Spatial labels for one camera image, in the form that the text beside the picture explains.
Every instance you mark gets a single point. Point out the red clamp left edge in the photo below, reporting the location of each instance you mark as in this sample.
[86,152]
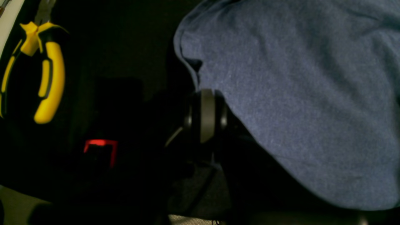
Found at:
[101,153]

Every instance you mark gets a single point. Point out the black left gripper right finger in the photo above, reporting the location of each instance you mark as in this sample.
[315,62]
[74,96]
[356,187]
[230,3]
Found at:
[262,192]

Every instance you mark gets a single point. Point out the yellow handled pliers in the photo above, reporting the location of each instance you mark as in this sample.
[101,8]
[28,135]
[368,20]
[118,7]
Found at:
[44,36]

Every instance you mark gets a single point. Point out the blue grey t-shirt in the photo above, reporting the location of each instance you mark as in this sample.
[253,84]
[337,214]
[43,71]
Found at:
[316,83]

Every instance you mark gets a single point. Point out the black table cloth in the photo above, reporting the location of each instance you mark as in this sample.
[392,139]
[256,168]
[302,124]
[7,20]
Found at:
[119,60]

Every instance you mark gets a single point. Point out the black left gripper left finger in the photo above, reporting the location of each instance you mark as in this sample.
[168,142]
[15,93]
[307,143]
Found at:
[153,153]

